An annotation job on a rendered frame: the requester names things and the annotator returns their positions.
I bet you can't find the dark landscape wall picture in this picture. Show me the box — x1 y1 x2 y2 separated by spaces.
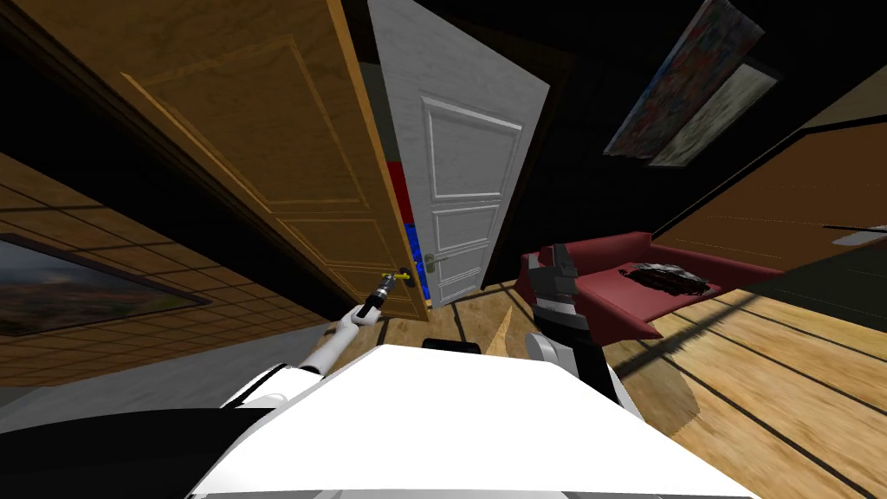
0 231 214 339

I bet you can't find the pale wall painting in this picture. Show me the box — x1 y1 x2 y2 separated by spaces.
647 62 781 169

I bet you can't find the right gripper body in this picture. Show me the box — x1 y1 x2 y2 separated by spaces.
528 266 583 323

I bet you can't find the brown wooden door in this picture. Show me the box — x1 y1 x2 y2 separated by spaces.
12 0 433 324

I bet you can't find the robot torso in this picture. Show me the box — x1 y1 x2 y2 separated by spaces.
185 337 758 499

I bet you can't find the red sofa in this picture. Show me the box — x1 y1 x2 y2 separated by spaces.
515 231 788 347

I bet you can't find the colourful wall painting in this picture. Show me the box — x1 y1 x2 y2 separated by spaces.
602 0 767 161

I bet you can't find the white panelled door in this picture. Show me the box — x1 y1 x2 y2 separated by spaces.
366 0 553 310

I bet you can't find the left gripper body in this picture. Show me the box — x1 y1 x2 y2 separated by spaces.
361 279 393 317

